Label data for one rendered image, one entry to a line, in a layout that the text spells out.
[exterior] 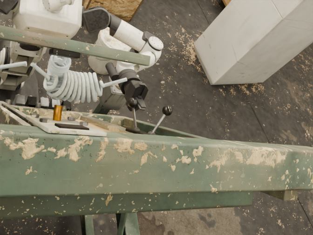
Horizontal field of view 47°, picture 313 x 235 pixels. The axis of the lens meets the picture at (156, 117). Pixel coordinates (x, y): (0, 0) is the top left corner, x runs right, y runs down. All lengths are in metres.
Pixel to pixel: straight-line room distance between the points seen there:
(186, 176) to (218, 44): 3.26
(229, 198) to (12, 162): 0.69
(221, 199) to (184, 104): 2.58
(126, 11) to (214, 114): 1.38
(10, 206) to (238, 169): 0.48
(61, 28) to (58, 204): 0.94
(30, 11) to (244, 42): 2.49
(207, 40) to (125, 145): 3.44
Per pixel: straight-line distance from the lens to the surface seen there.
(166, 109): 1.24
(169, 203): 0.96
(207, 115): 3.70
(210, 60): 3.97
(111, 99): 2.03
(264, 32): 3.53
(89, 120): 1.73
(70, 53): 0.66
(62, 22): 1.60
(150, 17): 4.18
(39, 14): 1.58
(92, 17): 1.65
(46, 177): 0.59
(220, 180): 0.76
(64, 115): 1.83
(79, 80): 0.72
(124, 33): 1.68
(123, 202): 0.90
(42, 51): 2.02
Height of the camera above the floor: 2.40
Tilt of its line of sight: 47 degrees down
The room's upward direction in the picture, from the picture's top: 45 degrees clockwise
